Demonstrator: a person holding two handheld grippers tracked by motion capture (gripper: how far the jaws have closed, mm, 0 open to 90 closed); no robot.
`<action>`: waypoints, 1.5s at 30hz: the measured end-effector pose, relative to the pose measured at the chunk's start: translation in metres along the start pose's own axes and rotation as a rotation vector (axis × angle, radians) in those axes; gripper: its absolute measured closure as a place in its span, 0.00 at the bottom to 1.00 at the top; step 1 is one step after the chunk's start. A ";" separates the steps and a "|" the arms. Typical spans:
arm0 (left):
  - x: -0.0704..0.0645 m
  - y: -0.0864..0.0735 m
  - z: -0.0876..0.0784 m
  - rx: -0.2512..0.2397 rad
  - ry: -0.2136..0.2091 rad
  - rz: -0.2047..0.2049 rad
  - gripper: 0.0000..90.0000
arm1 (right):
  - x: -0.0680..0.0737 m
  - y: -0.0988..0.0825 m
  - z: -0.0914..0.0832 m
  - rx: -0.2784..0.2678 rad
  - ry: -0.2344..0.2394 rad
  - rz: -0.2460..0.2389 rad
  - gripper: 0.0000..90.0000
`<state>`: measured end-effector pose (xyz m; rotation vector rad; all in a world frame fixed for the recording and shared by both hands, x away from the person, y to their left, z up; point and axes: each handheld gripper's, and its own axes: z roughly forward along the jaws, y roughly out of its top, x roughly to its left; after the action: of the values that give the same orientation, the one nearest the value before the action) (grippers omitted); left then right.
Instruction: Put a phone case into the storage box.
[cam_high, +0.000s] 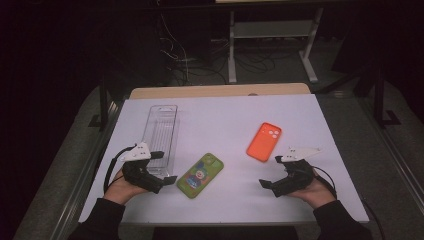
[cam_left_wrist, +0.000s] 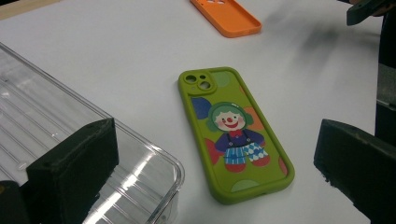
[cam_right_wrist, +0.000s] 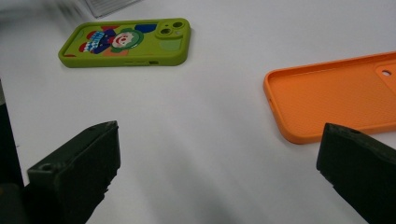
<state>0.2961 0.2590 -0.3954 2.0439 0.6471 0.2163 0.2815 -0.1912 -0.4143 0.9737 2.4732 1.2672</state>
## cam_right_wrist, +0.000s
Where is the orange phone case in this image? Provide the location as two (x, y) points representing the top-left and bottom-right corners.
(262, 50), (396, 145)

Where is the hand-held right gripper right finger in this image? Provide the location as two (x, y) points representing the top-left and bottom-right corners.
(316, 122), (396, 224)

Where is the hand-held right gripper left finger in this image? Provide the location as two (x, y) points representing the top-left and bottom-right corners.
(22, 120), (121, 224)

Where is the green cartoon phone case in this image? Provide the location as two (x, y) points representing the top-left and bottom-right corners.
(58, 18), (191, 68)

